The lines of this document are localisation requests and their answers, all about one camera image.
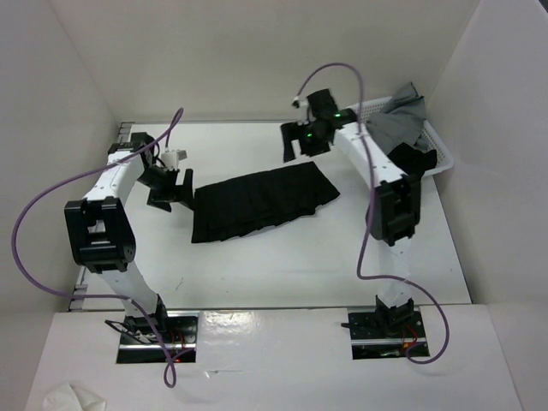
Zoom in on purple cable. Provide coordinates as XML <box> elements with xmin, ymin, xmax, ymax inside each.
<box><xmin>11</xmin><ymin>108</ymin><xmax>189</xmax><ymax>389</ymax></box>
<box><xmin>295</xmin><ymin>63</ymin><xmax>451</xmax><ymax>364</ymax></box>

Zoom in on aluminium table edge rail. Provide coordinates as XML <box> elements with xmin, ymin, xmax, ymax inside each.
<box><xmin>69</xmin><ymin>122</ymin><xmax>134</xmax><ymax>310</ymax></box>

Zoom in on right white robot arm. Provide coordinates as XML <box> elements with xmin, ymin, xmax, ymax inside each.
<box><xmin>281</xmin><ymin>89</ymin><xmax>421</xmax><ymax>337</ymax></box>

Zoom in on white plastic basket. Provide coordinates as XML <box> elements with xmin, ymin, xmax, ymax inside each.
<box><xmin>349</xmin><ymin>96</ymin><xmax>455</xmax><ymax>176</ymax></box>

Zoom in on crumpled white tissue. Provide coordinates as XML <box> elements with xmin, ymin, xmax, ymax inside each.
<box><xmin>43</xmin><ymin>383</ymin><xmax>107</xmax><ymax>411</ymax></box>

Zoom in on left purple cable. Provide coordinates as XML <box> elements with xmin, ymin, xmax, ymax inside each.
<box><xmin>11</xmin><ymin>108</ymin><xmax>189</xmax><ymax>389</ymax></box>

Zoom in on grey skirt in basket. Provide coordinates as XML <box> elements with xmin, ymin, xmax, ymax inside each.
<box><xmin>366</xmin><ymin>82</ymin><xmax>429</xmax><ymax>155</ymax></box>

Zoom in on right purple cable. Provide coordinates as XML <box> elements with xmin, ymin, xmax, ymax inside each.
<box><xmin>295</xmin><ymin>63</ymin><xmax>451</xmax><ymax>364</ymax></box>

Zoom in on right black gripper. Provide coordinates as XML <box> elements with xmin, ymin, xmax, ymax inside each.
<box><xmin>282</xmin><ymin>118</ymin><xmax>332</xmax><ymax>163</ymax></box>

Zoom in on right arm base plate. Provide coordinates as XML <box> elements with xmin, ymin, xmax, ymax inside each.
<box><xmin>341</xmin><ymin>307</ymin><xmax>430</xmax><ymax>360</ymax></box>

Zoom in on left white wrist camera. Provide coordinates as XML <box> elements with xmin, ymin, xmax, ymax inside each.
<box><xmin>160</xmin><ymin>149</ymin><xmax>188</xmax><ymax>171</ymax></box>

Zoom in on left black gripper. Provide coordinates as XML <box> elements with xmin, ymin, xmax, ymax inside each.
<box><xmin>136</xmin><ymin>165</ymin><xmax>195</xmax><ymax>212</ymax></box>

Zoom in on black pleated skirt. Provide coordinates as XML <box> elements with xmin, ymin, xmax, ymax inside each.
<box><xmin>191</xmin><ymin>162</ymin><xmax>340</xmax><ymax>244</ymax></box>

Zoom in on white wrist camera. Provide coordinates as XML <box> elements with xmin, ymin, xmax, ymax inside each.
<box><xmin>160</xmin><ymin>149</ymin><xmax>188</xmax><ymax>171</ymax></box>
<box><xmin>292</xmin><ymin>96</ymin><xmax>312</xmax><ymax>125</ymax></box>

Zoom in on black skirt in basket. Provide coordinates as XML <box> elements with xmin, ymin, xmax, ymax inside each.
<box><xmin>388</xmin><ymin>143</ymin><xmax>438</xmax><ymax>178</ymax></box>

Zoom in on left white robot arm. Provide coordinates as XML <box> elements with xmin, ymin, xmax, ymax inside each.
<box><xmin>64</xmin><ymin>132</ymin><xmax>194</xmax><ymax>343</ymax></box>

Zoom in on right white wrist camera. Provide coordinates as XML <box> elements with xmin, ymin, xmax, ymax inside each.
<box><xmin>292</xmin><ymin>96</ymin><xmax>312</xmax><ymax>125</ymax></box>

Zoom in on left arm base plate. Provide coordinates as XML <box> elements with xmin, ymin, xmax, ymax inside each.
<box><xmin>104</xmin><ymin>311</ymin><xmax>199</xmax><ymax>364</ymax></box>

